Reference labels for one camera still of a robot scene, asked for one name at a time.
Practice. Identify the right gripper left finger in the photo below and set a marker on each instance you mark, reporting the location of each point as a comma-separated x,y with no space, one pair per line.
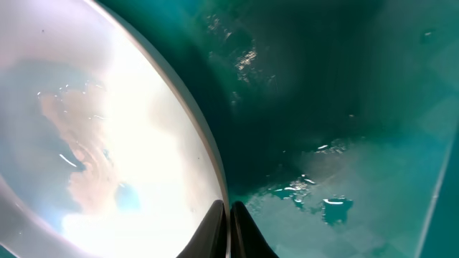
210,238

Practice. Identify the turquoise plastic tray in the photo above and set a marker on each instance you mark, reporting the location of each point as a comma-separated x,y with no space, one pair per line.
337,121

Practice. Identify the light blue plate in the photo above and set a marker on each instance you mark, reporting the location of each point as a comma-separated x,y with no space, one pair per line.
104,151

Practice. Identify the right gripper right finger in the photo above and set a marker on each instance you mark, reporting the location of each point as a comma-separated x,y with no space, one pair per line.
246,239

